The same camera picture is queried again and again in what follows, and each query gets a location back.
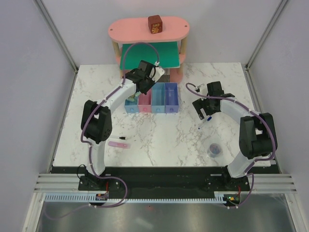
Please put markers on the blue capped white pen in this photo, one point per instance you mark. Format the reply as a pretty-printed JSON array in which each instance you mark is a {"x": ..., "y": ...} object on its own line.
[{"x": 204, "y": 122}]

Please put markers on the black tipped white marker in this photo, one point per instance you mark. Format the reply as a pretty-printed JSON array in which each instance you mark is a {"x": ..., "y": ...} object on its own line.
[{"x": 117, "y": 137}]

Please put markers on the green cutting mat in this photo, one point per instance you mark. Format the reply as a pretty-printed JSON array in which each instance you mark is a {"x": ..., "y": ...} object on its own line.
[{"x": 168, "y": 55}]

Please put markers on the dark printed booklet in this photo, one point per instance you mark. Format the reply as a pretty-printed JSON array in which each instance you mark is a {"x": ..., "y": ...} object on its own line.
[{"x": 165, "y": 78}]

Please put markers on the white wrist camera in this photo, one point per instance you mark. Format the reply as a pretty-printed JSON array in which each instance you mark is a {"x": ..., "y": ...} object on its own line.
[
  {"x": 158, "y": 73},
  {"x": 199, "y": 88}
]

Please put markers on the purple drawer box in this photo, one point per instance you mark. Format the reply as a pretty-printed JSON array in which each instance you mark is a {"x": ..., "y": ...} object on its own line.
[{"x": 171, "y": 98}]

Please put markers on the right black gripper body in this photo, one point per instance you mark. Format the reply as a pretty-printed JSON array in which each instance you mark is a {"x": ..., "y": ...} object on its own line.
[{"x": 206, "y": 103}]

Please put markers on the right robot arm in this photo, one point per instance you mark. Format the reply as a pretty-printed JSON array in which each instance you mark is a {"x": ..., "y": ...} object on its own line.
[{"x": 257, "y": 135}]

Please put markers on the pink highlighter pen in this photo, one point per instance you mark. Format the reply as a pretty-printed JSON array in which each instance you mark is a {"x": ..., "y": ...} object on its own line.
[{"x": 119, "y": 145}]

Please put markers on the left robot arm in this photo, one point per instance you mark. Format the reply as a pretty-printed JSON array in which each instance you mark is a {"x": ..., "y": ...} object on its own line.
[{"x": 96, "y": 121}]

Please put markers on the clear cup with bands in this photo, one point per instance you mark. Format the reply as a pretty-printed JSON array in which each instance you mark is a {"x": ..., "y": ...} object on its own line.
[{"x": 214, "y": 150}]

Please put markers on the pink wooden tiered shelf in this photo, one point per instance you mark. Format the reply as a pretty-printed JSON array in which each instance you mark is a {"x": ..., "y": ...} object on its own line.
[{"x": 129, "y": 32}]

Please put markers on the light blue drawer box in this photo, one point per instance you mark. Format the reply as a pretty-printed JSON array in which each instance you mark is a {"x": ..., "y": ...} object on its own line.
[{"x": 131, "y": 105}]

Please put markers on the green highlighter pen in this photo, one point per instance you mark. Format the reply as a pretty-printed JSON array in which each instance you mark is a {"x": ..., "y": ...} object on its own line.
[{"x": 135, "y": 96}]

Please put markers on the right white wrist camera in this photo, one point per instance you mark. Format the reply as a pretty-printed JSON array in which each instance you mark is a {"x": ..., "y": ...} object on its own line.
[{"x": 199, "y": 88}]

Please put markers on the teal blue drawer box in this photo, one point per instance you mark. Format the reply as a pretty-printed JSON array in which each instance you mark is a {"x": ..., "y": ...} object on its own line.
[{"x": 158, "y": 98}]

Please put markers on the brown cube box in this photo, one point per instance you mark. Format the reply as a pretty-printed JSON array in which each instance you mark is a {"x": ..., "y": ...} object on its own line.
[{"x": 155, "y": 24}]

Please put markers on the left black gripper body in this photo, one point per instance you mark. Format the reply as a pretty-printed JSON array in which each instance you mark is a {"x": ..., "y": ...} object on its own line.
[{"x": 149, "y": 85}]

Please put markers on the pink drawer box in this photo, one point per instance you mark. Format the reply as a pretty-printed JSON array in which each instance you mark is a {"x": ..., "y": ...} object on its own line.
[{"x": 144, "y": 102}]

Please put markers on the white slotted cable duct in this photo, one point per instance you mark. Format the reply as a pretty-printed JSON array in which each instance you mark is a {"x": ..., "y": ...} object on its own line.
[{"x": 108, "y": 198}]

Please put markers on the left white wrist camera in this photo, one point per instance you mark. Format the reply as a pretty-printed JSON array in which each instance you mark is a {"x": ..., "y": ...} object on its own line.
[{"x": 158, "y": 73}]

